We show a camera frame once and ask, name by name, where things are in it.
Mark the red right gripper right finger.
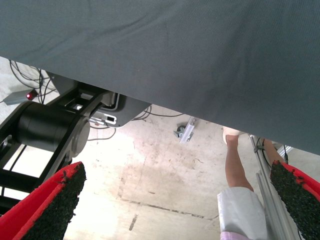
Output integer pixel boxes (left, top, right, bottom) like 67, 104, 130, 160
269, 159, 320, 240

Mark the short aluminium profile foot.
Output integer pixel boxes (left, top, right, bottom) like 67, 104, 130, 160
179, 115, 197, 145

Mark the black cable on aluminium leg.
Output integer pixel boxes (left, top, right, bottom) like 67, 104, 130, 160
253, 136, 289, 166

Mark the pink shirt hem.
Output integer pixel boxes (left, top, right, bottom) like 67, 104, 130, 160
219, 230, 269, 240

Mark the bare person leg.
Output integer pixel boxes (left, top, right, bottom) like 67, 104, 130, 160
262, 138, 286, 166
224, 134, 255, 194

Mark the dark grey table cloth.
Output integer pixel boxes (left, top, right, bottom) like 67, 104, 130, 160
0, 0, 320, 156

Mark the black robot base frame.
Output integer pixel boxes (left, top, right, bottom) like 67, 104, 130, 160
0, 71, 153, 216

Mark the grey caster wheel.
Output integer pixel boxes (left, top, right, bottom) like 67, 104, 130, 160
173, 126, 187, 140

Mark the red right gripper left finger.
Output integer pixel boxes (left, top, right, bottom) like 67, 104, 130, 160
0, 161, 87, 240

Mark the white shoe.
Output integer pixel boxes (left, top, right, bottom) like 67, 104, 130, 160
222, 125, 243, 145

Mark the thin black floor cable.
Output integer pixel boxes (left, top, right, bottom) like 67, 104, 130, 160
8, 59, 58, 105
131, 105, 185, 123
86, 125, 118, 142

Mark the grey box with red button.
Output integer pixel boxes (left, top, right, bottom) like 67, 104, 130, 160
3, 88, 40, 106

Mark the long aluminium profile leg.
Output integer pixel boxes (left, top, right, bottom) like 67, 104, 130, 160
248, 133, 304, 240

